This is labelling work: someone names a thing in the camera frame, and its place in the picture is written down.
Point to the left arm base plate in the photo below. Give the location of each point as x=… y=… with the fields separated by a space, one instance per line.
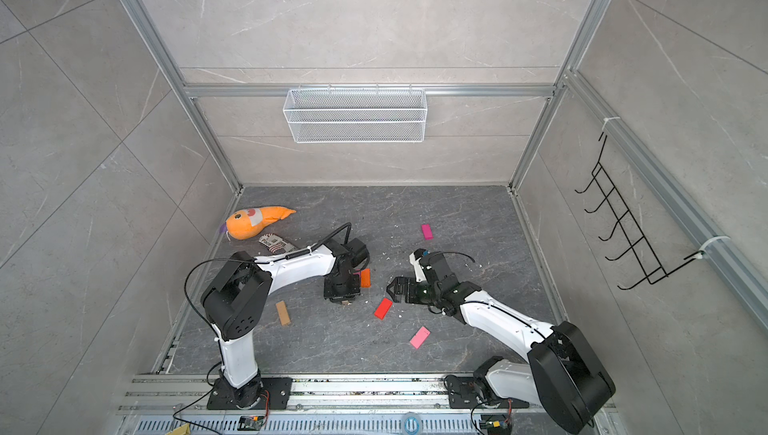
x=259 y=394

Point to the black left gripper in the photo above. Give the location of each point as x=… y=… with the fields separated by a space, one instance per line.
x=334 y=293

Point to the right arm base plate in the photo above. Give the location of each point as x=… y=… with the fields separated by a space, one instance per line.
x=465 y=392

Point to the orange block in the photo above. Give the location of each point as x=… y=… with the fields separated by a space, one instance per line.
x=365 y=278

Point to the red block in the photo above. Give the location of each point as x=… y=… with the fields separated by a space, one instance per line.
x=383 y=308

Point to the small printed packet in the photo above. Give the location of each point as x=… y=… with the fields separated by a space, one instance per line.
x=276 y=244

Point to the white wire basket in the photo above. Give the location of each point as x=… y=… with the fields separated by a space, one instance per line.
x=363 y=115

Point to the magenta block far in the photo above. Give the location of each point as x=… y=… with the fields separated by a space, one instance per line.
x=427 y=232

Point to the orange plush toy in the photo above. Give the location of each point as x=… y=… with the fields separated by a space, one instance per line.
x=247 y=223

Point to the black wire hook rack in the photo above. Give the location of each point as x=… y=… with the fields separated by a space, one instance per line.
x=627 y=228

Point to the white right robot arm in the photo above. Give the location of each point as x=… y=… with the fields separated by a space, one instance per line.
x=562 y=373

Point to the aluminium rail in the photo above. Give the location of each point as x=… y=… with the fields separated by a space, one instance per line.
x=187 y=395

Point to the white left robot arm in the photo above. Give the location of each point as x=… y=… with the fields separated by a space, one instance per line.
x=233 y=302

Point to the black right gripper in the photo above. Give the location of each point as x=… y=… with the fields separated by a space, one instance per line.
x=412 y=284

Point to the wooden block lower left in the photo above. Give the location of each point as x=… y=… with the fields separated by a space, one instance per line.
x=283 y=314

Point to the pink block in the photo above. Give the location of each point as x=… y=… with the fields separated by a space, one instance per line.
x=419 y=338

